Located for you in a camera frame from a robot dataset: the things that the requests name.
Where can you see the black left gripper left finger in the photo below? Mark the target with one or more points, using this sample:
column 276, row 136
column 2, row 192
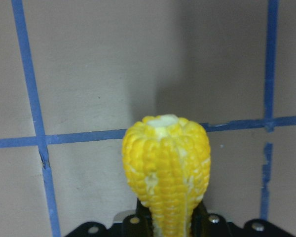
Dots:
column 144, row 215

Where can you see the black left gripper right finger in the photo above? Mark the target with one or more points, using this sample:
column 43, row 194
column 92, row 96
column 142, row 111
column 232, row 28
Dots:
column 198, row 222

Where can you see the yellow corn cob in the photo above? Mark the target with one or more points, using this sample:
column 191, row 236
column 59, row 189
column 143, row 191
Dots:
column 167, row 161

